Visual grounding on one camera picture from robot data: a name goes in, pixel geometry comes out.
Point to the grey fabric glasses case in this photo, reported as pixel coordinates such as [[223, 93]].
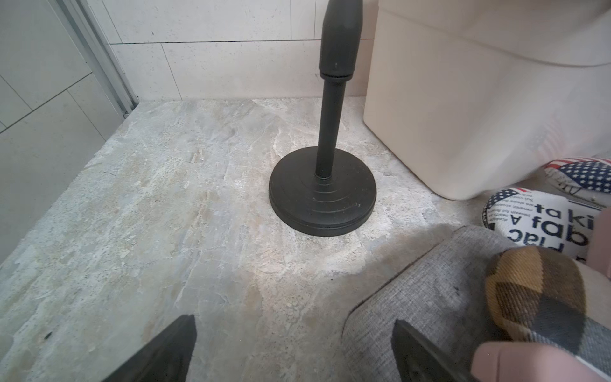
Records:
[[442, 295]]

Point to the cream plastic storage box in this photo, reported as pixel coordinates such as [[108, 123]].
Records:
[[476, 95]]

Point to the pink glasses case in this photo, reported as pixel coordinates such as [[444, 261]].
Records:
[[525, 361], [598, 256]]

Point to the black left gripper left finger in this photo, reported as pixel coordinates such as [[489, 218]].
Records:
[[165, 358]]

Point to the black microphone stand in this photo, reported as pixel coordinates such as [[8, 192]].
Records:
[[321, 190]]

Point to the brown plaid glasses case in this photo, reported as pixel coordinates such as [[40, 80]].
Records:
[[538, 295]]

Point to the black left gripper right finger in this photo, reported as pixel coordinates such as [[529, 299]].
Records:
[[418, 359]]

